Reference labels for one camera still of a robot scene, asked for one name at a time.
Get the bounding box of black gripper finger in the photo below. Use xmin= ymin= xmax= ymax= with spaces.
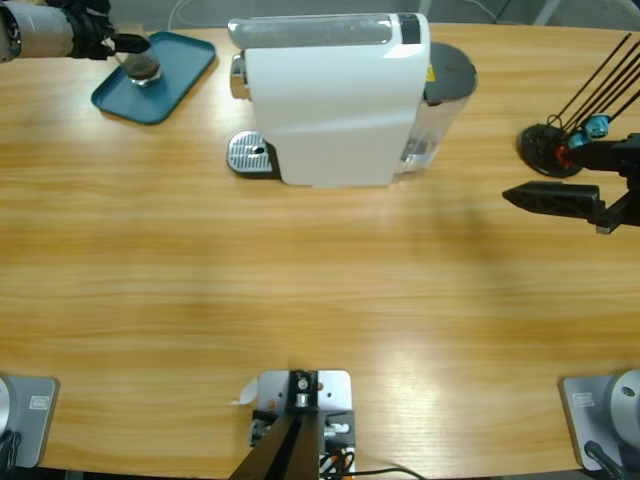
xmin=567 ymin=138 xmax=632 ymax=175
xmin=110 ymin=33 xmax=151 ymax=54
xmin=501 ymin=181 xmax=626 ymax=236

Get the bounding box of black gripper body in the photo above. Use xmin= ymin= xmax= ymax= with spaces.
xmin=618 ymin=132 xmax=640 ymax=227
xmin=67 ymin=8 xmax=117 ymax=62

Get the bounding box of clear glass cup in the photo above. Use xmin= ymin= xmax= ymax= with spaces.
xmin=113 ymin=22 xmax=164 ymax=89

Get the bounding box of white capsule coffee machine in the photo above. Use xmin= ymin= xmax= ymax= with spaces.
xmin=227 ymin=12 xmax=432 ymax=190

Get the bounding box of black capsule holder with rods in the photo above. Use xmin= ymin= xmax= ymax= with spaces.
xmin=517 ymin=32 xmax=640 ymax=180

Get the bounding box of teal plastic tray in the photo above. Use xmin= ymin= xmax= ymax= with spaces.
xmin=90 ymin=31 xmax=217 ymax=126

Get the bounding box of metal drip tray grille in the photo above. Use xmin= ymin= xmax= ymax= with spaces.
xmin=227 ymin=129 xmax=275 ymax=176

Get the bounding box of white tape tag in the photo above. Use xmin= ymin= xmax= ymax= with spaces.
xmin=229 ymin=377 xmax=260 ymax=406

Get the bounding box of thin white floor cable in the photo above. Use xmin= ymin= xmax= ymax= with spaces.
xmin=168 ymin=0 xmax=251 ymax=30

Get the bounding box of grey metal frame leg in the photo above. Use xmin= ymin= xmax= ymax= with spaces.
xmin=530 ymin=0 xmax=565 ymax=26

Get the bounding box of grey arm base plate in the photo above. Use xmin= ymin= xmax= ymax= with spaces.
xmin=0 ymin=375 xmax=60 ymax=469
xmin=558 ymin=368 xmax=640 ymax=472

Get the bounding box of black base cable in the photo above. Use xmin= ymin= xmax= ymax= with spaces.
xmin=0 ymin=430 xmax=22 ymax=469
xmin=583 ymin=439 xmax=626 ymax=480

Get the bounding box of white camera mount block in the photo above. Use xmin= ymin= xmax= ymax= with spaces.
xmin=249 ymin=368 xmax=357 ymax=474

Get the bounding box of thin black cable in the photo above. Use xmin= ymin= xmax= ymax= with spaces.
xmin=349 ymin=466 xmax=426 ymax=480

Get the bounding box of orange connector cable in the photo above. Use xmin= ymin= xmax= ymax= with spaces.
xmin=322 ymin=447 xmax=354 ymax=474

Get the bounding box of dark camera post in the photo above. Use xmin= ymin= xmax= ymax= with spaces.
xmin=233 ymin=369 xmax=321 ymax=480

